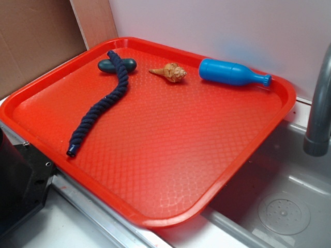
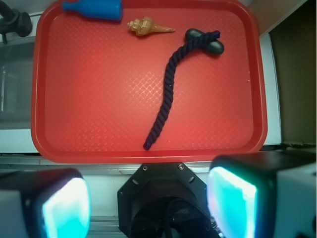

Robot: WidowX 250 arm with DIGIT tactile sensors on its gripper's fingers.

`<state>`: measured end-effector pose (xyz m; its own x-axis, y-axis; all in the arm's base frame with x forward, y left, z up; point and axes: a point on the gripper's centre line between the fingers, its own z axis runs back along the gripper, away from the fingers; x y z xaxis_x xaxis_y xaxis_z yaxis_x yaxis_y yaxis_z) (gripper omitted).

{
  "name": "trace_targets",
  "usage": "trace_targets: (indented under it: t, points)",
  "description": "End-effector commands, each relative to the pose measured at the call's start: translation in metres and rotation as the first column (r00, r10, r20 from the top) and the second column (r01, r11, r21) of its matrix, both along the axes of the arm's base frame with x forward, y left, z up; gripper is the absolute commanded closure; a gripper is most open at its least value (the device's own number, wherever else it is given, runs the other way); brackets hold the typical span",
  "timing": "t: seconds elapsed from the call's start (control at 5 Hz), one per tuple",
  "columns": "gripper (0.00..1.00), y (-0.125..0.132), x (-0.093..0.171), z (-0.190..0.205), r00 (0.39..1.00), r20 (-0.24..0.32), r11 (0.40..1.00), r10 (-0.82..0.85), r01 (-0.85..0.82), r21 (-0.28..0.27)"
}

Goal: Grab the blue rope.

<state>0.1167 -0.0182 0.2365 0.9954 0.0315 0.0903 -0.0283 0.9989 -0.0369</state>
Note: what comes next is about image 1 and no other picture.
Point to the brown spiral seashell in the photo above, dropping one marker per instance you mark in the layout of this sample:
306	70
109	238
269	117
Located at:
171	72

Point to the blue plastic toy bottle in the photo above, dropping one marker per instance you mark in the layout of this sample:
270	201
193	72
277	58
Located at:
231	73

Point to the dark green oval stone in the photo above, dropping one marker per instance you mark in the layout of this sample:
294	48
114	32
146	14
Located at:
107	66

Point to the brown cardboard panel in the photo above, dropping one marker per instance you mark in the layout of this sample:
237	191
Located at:
38	36

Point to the grey faucet spout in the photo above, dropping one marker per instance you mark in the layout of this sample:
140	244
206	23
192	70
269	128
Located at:
317	136

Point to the grey toy sink basin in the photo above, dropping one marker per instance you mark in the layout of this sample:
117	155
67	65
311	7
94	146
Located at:
279	198

